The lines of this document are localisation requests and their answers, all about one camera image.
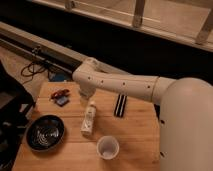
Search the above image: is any black chair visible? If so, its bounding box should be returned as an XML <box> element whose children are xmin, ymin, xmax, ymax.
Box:
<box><xmin>0</xmin><ymin>61</ymin><xmax>35</xmax><ymax>171</ymax></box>

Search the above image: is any blue object under table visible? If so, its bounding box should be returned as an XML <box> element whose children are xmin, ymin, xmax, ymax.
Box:
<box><xmin>49</xmin><ymin>74</ymin><xmax>67</xmax><ymax>82</ymax></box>

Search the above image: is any translucent plastic cup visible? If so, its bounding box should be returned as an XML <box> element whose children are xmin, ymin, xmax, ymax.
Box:
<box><xmin>96</xmin><ymin>136</ymin><xmax>120</xmax><ymax>160</ymax></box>

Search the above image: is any black bowl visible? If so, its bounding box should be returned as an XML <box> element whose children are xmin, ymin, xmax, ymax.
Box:
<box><xmin>26</xmin><ymin>115</ymin><xmax>65</xmax><ymax>152</ymax></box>

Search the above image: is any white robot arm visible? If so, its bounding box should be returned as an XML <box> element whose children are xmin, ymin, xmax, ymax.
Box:
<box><xmin>72</xmin><ymin>58</ymin><xmax>213</xmax><ymax>171</ymax></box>

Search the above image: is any black white striped block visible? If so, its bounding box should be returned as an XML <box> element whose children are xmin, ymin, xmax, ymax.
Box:
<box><xmin>114</xmin><ymin>94</ymin><xmax>127</xmax><ymax>118</ymax></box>

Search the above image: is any black cable on floor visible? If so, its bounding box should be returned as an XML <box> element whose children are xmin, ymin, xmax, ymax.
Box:
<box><xmin>20</xmin><ymin>46</ymin><xmax>51</xmax><ymax>80</ymax></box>

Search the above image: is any white plastic bottle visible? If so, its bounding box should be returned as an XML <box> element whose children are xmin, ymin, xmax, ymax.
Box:
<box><xmin>81</xmin><ymin>101</ymin><xmax>97</xmax><ymax>136</ymax></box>

